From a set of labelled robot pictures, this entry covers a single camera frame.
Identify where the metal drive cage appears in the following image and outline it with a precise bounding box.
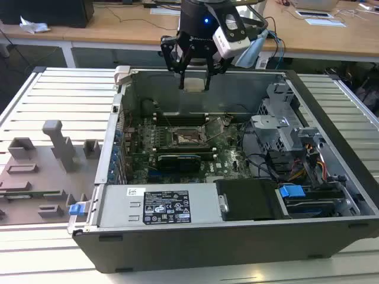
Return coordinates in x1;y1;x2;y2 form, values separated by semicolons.
250;82;323;154

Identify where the white flat device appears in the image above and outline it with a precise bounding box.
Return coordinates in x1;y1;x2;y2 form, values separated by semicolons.
295;9;332;19

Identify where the silver CPU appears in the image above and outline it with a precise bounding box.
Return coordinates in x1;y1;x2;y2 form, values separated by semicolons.
183;78;207;93

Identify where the black open PC case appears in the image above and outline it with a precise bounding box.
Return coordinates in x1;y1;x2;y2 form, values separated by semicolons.
67;65;379;275

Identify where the white paper sheet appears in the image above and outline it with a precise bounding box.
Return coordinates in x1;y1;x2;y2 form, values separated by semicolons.
304;18;347;28
150;7;182;16

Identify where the blue cable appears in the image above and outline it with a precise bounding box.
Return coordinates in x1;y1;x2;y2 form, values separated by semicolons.
266;28;287;59

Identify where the wooden desk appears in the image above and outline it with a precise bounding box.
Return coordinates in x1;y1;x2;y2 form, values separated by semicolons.
0;0;379;64

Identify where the CPU socket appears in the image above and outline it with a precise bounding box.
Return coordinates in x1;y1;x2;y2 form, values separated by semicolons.
167;125;208;149

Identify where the blue disk carrier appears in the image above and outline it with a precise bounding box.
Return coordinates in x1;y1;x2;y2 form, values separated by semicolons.
279;184;306;205

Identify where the crumpled white paper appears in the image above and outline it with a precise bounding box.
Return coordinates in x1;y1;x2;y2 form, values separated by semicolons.
19;15;51;34

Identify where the metal socket cover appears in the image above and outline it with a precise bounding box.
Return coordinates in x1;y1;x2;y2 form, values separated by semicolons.
201;117;230;141

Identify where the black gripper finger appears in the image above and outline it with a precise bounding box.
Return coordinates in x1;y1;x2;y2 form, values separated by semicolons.
205;54;231;91
160;34;191;90

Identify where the coloured wire bundle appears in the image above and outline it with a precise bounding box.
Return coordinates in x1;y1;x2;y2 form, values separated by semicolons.
290;141;331;183

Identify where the black internal cable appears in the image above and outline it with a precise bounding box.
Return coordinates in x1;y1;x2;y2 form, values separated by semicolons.
240;120;281;182

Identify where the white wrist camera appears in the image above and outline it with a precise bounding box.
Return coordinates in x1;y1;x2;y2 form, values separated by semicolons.
213;13;251;59

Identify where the black plastic shroud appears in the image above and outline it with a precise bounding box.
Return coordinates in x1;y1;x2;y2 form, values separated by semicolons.
214;178;290;222

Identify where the black box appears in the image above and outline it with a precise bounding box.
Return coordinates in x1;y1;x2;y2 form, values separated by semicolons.
0;0;95;29

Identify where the grey parts rack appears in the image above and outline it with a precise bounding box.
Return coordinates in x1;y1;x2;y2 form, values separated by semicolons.
0;120;102;227

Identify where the black RAM slot row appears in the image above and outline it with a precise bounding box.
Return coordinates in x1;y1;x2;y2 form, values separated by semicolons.
154;111;208;125
153;144;216;155

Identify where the blue case latch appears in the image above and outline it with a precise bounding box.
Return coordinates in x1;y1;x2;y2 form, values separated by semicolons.
68;202;84;216

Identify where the silver power supply unit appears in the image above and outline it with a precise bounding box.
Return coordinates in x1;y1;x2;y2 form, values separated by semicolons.
88;183;223;228

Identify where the green RAM stick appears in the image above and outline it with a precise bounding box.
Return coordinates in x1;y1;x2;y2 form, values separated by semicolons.
0;191;65;201

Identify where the green motherboard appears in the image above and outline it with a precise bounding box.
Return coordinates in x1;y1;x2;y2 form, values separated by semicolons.
123;115;252;184

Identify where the dark office chair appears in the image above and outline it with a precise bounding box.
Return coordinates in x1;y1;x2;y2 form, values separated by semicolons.
354;69;379;112

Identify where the black hard disk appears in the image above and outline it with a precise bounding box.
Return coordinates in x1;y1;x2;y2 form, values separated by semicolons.
285;195;346;219

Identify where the black graphics card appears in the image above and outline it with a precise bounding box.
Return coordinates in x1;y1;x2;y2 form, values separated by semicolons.
156;153;203;175

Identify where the grey case handle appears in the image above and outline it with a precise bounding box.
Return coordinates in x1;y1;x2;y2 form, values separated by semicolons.
114;65;133;87

